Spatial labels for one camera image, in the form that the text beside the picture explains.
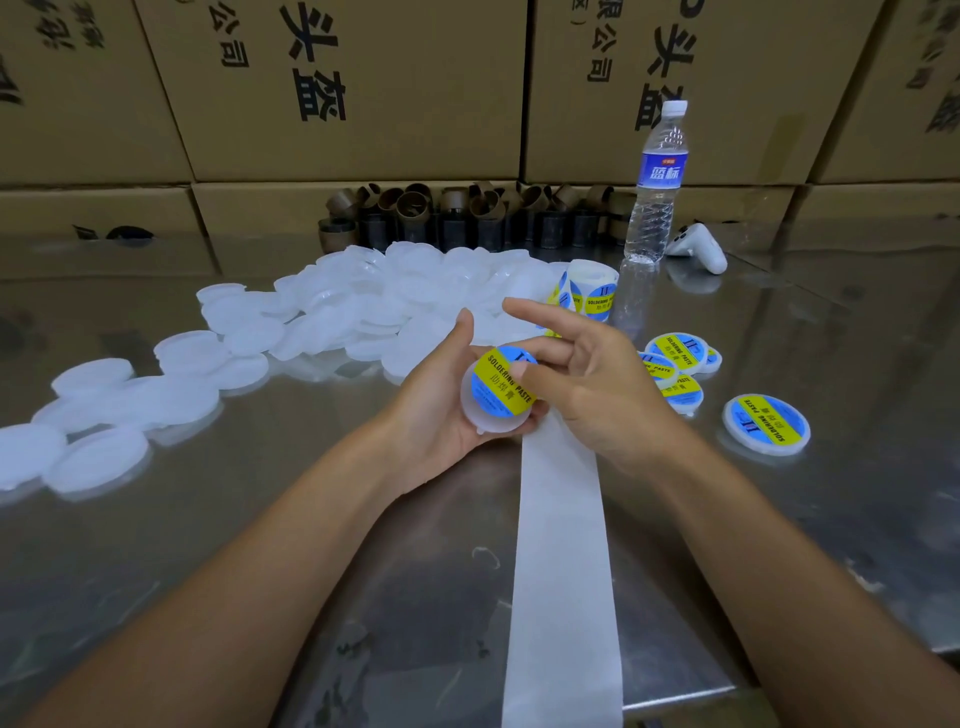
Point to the person's right hand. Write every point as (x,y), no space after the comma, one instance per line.
(623,398)

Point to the person's left hand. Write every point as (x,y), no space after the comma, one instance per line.
(420,428)

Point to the pile of white plastic lids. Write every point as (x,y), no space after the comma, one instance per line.
(353,293)

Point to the sticker roll with backing strip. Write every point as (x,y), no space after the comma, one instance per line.
(563,630)

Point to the person's left forearm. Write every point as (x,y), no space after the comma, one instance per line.
(210,615)

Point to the person's right forearm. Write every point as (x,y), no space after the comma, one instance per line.
(818,608)

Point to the white handheld controller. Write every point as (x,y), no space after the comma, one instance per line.
(698,248)

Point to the row of dark cardboard tubes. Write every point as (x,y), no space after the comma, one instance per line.
(435,218)

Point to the clear plastic water bottle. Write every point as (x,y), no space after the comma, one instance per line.
(656,188)

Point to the stack of brown cardboard boxes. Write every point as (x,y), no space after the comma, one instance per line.
(360,90)

